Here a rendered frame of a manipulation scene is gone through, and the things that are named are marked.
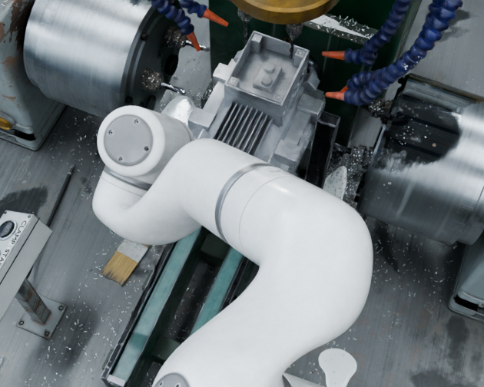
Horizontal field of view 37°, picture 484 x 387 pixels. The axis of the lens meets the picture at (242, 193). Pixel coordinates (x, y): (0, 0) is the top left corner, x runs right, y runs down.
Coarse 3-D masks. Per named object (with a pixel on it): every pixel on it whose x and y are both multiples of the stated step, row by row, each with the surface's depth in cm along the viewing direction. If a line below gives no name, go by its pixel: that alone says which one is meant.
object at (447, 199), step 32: (416, 96) 113; (448, 96) 114; (480, 96) 117; (384, 128) 114; (416, 128) 110; (448, 128) 110; (480, 128) 110; (384, 160) 111; (416, 160) 110; (448, 160) 109; (480, 160) 109; (384, 192) 114; (416, 192) 112; (448, 192) 110; (480, 192) 109; (416, 224) 116; (448, 224) 113; (480, 224) 112
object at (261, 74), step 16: (256, 32) 120; (256, 48) 121; (272, 48) 122; (288, 48) 120; (304, 48) 119; (240, 64) 119; (256, 64) 121; (272, 64) 118; (288, 64) 121; (304, 64) 119; (240, 80) 119; (256, 80) 118; (272, 80) 118; (288, 80) 120; (224, 96) 118; (240, 96) 116; (256, 96) 114; (272, 96) 118; (288, 96) 116; (272, 112) 116; (288, 112) 121
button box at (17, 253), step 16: (0, 224) 114; (16, 224) 111; (32, 224) 111; (0, 240) 111; (16, 240) 109; (32, 240) 112; (0, 256) 109; (16, 256) 109; (32, 256) 112; (0, 272) 107; (16, 272) 110; (0, 288) 107; (16, 288) 110; (0, 304) 108; (0, 320) 108
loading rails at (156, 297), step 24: (192, 240) 128; (216, 240) 136; (168, 264) 126; (192, 264) 133; (216, 264) 137; (240, 264) 125; (144, 288) 122; (168, 288) 124; (216, 288) 124; (240, 288) 129; (144, 312) 122; (168, 312) 128; (216, 312) 122; (144, 336) 120; (120, 360) 118; (144, 360) 123; (120, 384) 115
